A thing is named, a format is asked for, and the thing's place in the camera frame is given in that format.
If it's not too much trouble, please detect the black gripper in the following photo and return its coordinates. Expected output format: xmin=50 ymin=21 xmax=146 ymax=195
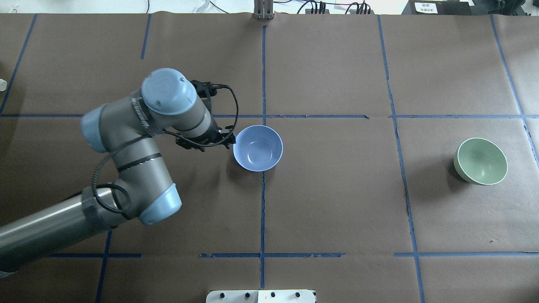
xmin=178 ymin=120 xmax=236 ymax=149

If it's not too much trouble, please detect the blue bowl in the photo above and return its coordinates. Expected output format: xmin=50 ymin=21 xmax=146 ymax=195
xmin=233 ymin=125 xmax=284 ymax=172

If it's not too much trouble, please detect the green bowl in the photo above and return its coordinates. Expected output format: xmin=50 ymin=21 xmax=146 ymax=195
xmin=453 ymin=137 xmax=508 ymax=186

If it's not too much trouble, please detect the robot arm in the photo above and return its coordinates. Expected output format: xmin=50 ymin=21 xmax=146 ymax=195
xmin=0 ymin=68 xmax=239 ymax=278

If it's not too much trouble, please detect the orange black connector near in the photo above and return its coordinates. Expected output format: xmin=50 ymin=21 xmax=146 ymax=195
xmin=300 ymin=0 xmax=330 ymax=15

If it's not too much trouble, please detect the orange black connector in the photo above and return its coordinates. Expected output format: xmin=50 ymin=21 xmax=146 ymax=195
xmin=300 ymin=0 xmax=330 ymax=15
xmin=345 ymin=0 xmax=373 ymax=15

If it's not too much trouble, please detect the orange black connector far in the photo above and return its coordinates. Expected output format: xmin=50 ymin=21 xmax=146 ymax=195
xmin=345 ymin=0 xmax=373 ymax=15

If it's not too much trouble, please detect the black power box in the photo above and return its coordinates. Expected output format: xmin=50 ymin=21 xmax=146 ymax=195
xmin=401 ymin=0 xmax=472 ymax=16

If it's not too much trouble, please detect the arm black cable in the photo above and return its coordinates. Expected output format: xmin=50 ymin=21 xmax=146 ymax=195
xmin=92 ymin=84 xmax=240 ymax=218

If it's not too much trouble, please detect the aluminium frame post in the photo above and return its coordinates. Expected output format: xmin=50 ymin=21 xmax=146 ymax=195
xmin=253 ymin=0 xmax=275 ymax=20

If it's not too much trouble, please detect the white camera mast pedestal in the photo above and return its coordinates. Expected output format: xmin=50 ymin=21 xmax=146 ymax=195
xmin=205 ymin=289 xmax=317 ymax=303

